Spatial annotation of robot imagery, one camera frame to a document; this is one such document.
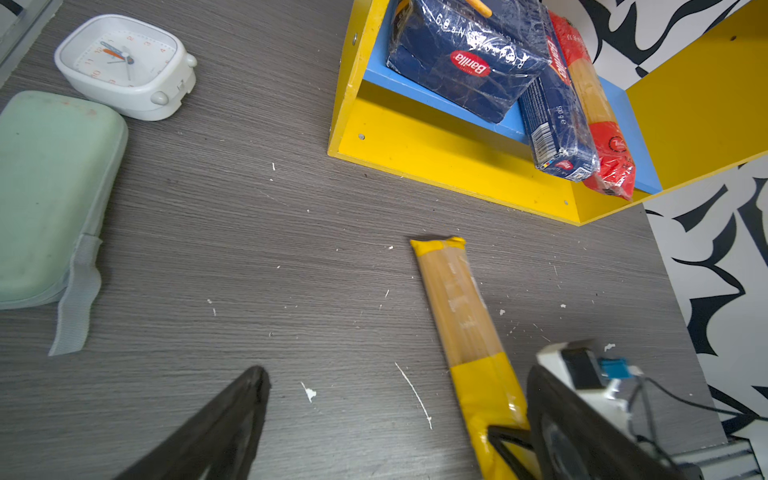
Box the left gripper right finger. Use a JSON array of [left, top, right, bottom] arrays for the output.
[[526, 365, 684, 480]]

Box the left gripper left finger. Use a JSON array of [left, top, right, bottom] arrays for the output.
[[117, 366, 271, 479]]

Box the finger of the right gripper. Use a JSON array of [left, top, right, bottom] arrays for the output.
[[487, 425, 535, 480]]

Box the red spaghetti bag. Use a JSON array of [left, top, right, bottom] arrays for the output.
[[549, 12, 636, 201]]

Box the blue Barilla spaghetti bag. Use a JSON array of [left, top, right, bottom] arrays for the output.
[[519, 32, 599, 183]]

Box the blue Barilla pasta box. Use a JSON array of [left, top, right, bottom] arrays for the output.
[[387, 0, 551, 124]]

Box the yellow shelf unit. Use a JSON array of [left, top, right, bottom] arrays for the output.
[[328, 1, 767, 226]]

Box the green glasses case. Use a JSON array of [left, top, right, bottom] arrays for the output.
[[1, 90, 129, 356]]

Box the white round device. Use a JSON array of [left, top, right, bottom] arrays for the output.
[[54, 14, 197, 121]]

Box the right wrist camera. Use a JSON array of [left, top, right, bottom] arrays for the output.
[[536, 340, 640, 430]]

